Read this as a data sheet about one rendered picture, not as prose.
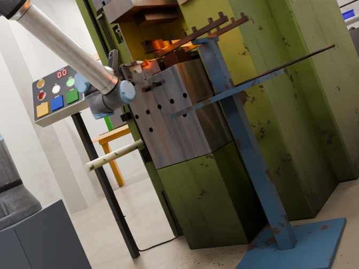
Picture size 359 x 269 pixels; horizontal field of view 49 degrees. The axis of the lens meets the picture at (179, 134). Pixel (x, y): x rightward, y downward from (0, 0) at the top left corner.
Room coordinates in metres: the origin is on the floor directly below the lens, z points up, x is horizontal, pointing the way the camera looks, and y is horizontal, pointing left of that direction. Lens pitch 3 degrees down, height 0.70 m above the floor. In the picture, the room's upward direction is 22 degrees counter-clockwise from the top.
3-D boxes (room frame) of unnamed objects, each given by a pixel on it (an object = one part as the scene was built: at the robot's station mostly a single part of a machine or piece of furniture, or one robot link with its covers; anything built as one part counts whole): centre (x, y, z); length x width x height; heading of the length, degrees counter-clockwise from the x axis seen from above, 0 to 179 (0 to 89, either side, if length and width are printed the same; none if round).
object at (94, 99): (1.70, 0.26, 0.86); 0.12 x 0.09 x 0.12; 54
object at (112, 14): (2.18, -0.09, 1.32); 0.42 x 0.20 x 0.10; 140
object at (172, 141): (2.15, -0.14, 0.69); 0.56 x 0.38 x 0.45; 140
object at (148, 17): (2.19, -0.14, 1.24); 0.30 x 0.07 x 0.06; 140
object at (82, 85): (1.71, 0.27, 0.98); 0.12 x 0.09 x 0.10; 140
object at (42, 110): (2.21, 0.66, 1.01); 0.07 x 0.05 x 0.07; 75
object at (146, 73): (2.18, -0.09, 0.96); 0.42 x 0.20 x 0.09; 140
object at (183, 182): (2.15, -0.14, 0.23); 0.56 x 0.38 x 0.47; 140
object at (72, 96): (2.16, 0.46, 1.01); 0.07 x 0.05 x 0.07; 75
